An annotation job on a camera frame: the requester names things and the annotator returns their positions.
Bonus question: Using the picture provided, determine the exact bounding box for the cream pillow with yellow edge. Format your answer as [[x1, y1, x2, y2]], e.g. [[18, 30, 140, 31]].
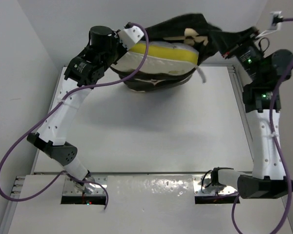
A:
[[112, 41, 200, 86]]

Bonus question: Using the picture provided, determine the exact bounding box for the black pillowcase with beige flowers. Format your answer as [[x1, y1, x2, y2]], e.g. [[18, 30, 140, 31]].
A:
[[111, 13, 258, 93]]

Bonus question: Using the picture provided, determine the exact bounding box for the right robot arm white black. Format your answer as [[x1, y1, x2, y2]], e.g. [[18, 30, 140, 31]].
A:
[[211, 44, 293, 199]]

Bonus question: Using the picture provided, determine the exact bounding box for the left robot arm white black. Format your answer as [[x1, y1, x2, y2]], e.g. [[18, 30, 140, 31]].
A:
[[27, 26, 144, 180]]

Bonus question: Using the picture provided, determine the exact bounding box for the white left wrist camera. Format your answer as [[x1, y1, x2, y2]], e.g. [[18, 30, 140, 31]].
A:
[[117, 26, 144, 51]]

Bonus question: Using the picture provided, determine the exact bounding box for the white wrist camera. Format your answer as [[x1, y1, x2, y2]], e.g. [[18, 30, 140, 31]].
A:
[[117, 26, 144, 51], [256, 11, 283, 39]]

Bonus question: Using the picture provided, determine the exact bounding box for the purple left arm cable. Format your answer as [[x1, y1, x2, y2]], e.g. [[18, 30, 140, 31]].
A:
[[0, 22, 151, 210]]

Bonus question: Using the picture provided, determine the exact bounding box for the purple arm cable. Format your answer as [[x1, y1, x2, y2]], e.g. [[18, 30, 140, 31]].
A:
[[231, 17, 293, 234], [0, 22, 151, 210]]

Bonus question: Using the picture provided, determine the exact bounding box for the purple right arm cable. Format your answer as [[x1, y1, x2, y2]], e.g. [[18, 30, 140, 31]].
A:
[[231, 17, 293, 234]]

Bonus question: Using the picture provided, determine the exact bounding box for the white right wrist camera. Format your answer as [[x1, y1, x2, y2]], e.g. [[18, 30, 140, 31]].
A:
[[256, 11, 283, 39]]

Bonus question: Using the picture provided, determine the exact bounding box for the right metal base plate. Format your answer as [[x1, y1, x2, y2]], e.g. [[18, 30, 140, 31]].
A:
[[192, 173, 237, 197]]

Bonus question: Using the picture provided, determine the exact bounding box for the metal base plate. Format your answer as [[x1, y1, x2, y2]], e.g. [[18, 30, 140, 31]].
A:
[[192, 173, 237, 197], [62, 175, 107, 197]]

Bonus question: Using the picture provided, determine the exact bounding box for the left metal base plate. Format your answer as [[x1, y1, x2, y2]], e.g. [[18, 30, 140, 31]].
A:
[[62, 175, 107, 197]]

